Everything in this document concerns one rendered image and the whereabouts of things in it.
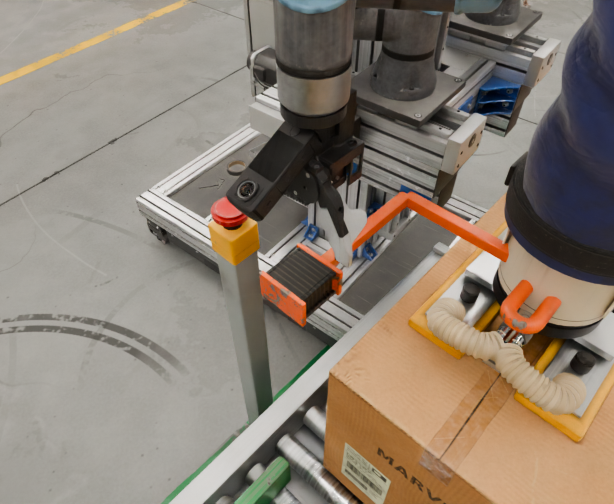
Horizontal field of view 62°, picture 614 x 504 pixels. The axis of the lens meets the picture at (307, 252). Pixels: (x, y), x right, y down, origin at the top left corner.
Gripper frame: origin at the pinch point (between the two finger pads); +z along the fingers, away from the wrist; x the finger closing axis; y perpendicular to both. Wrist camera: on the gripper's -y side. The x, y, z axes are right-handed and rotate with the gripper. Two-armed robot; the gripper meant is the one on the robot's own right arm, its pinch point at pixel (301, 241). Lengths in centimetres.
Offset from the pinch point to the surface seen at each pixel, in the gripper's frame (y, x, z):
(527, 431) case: 10.0, -34.5, 21.8
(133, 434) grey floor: -22, 57, 117
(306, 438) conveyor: 2, 1, 68
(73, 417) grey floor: -33, 77, 117
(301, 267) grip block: 0.6, 0.6, 6.2
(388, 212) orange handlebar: 19.6, -0.6, 7.7
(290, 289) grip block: -3.3, -1.0, 6.2
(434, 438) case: 0.1, -25.5, 21.7
